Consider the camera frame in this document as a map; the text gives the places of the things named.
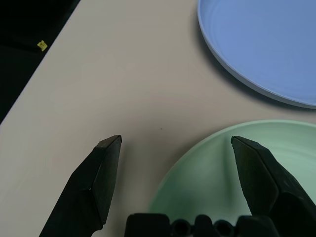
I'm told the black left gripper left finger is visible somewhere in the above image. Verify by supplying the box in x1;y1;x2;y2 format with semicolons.
39;135;123;237

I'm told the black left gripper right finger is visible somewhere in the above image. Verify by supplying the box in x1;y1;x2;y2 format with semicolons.
230;135;316;237

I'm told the green plate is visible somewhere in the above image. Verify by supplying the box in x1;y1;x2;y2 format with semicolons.
148;119;316;223

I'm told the blue plate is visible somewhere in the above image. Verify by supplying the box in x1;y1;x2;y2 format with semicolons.
197;0;316;110

